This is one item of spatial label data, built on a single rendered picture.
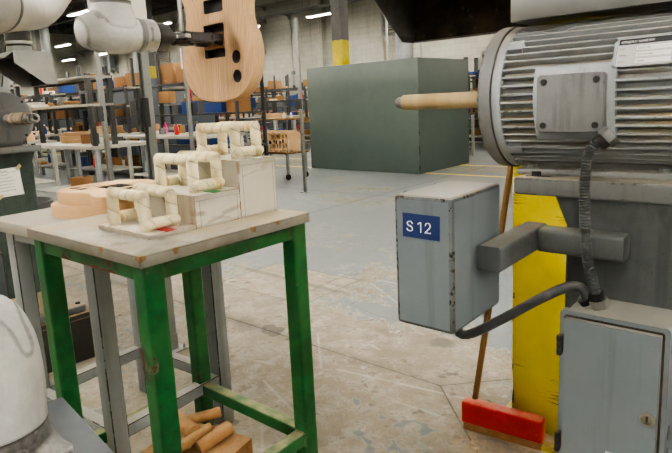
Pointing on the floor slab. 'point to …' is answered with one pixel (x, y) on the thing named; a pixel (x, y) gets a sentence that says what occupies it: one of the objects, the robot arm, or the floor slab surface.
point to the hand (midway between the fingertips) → (213, 40)
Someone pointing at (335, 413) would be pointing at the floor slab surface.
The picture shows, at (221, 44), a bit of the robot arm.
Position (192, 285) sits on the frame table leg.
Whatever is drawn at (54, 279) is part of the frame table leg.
